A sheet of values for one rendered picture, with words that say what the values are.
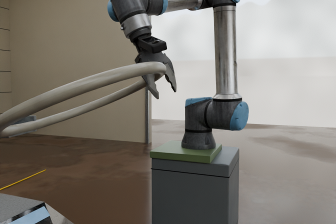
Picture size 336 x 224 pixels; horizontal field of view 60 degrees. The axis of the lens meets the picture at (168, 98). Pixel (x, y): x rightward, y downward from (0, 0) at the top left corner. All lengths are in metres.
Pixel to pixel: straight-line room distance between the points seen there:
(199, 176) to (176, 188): 0.14
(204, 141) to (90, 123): 5.23
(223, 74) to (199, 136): 0.35
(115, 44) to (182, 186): 5.01
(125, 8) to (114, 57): 5.35
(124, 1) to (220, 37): 0.66
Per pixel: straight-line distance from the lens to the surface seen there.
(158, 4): 1.03
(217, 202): 1.49
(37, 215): 1.10
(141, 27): 0.90
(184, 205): 1.55
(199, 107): 1.54
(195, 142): 1.55
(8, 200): 1.20
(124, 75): 0.64
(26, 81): 7.76
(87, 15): 6.75
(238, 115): 1.44
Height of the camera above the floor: 1.24
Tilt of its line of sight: 3 degrees down
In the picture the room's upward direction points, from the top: straight up
